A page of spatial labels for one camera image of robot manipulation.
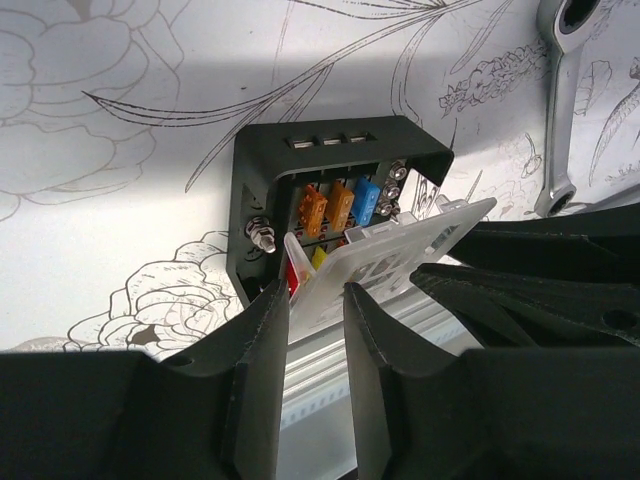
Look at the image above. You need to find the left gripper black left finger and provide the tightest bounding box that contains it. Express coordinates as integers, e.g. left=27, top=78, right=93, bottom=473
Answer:
left=139, top=280, right=289, bottom=479

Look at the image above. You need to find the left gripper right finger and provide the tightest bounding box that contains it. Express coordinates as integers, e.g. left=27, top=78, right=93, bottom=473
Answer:
left=343, top=283, right=480, bottom=479

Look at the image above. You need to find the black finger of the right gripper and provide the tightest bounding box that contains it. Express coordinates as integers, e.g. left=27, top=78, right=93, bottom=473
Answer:
left=410, top=219, right=639, bottom=347

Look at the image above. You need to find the yellow blade fuse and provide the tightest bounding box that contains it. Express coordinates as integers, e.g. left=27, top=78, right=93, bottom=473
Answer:
left=311, top=246, right=328, bottom=270

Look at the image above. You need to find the clear fuse box cover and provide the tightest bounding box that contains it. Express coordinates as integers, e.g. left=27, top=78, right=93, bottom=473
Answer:
left=284, top=197, right=497, bottom=343

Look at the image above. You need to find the orange blade fuse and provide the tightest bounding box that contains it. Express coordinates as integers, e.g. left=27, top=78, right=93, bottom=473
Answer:
left=298, top=185, right=328, bottom=238
left=325, top=181, right=355, bottom=232

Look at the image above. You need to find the black fuse box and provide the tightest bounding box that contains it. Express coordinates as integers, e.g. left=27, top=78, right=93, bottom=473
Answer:
left=226, top=116, right=454, bottom=305

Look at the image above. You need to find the blue blade fuse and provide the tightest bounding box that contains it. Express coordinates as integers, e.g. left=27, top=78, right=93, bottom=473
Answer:
left=351, top=177, right=380, bottom=226

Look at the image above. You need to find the red blade fuse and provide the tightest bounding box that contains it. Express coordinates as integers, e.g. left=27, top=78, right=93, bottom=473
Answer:
left=285, top=260, right=308, bottom=296

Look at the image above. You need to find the silver ratchet wrench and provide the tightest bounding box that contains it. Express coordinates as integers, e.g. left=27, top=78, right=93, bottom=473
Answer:
left=534, top=0, right=600, bottom=218

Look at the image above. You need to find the floral patterned mat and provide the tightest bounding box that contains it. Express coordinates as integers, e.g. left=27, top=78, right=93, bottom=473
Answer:
left=1, top=1, right=550, bottom=359

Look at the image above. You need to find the aluminium rail frame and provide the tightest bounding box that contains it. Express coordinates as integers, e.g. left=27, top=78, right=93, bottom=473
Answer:
left=276, top=289, right=480, bottom=479

